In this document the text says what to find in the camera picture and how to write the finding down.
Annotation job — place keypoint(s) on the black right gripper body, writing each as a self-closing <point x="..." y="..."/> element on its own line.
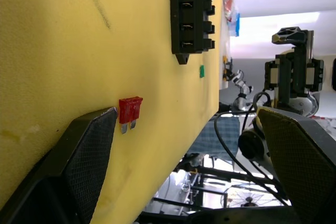
<point x="299" y="77"/>

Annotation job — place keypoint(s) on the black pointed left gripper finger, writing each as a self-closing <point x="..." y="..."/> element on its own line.
<point x="291" y="35"/>

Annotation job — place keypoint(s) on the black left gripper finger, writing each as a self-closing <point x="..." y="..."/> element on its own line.
<point x="302" y="161"/>
<point x="78" y="161"/>

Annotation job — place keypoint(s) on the red blade fuse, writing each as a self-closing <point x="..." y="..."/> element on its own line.
<point x="128" y="111"/>

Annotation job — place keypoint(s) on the green blade fuse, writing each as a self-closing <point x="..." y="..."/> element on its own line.
<point x="202" y="72"/>

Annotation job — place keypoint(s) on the black fuse box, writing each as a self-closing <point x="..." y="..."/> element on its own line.
<point x="195" y="16"/>

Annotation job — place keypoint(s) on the black round cap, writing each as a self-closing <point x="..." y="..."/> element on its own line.
<point x="252" y="142"/>

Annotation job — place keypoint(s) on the plastic bag with blue parts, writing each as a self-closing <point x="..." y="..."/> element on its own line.
<point x="235" y="26"/>

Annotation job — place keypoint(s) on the blue plaid cloth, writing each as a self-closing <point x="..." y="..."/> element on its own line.
<point x="225" y="132"/>

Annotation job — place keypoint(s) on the yellow foam mat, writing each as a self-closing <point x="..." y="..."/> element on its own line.
<point x="78" y="51"/>

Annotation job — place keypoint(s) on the black metal frame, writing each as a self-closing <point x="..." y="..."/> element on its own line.
<point x="210" y="171"/>

